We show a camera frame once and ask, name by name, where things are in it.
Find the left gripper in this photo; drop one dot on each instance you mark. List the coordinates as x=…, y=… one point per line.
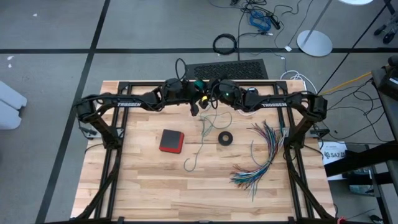
x=191, y=96

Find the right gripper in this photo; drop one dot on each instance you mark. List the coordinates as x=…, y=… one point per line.
x=215, y=93

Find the black tape roll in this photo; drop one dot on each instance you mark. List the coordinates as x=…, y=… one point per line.
x=220, y=138

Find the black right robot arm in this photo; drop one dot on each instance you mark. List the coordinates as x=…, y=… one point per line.
x=273, y=104

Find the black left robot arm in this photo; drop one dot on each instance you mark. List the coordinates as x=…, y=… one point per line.
x=129, y=104

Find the black floor vent grille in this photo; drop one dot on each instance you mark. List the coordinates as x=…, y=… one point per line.
x=236, y=70

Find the red and black box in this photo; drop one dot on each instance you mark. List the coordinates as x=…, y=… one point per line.
x=171, y=140

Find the small white plug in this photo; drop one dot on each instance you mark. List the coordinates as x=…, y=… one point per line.
x=288, y=48

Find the floor stand with round base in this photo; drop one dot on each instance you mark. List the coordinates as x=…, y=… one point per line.
x=314, y=43

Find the white printed sign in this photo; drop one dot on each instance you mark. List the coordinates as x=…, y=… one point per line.
x=332, y=154

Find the thin black slanted pole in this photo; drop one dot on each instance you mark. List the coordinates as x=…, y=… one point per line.
x=352, y=46

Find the white round stand base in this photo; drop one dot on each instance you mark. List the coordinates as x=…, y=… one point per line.
x=356, y=2

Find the dark side desk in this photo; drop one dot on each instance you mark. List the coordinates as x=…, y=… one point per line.
x=384, y=105

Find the white rounded object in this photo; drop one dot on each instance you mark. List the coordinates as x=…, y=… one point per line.
x=9, y=105

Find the wheeled chair base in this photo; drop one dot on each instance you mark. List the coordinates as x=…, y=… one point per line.
x=388, y=37

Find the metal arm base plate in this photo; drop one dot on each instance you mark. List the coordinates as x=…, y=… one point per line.
x=98, y=133
x=285, y=133

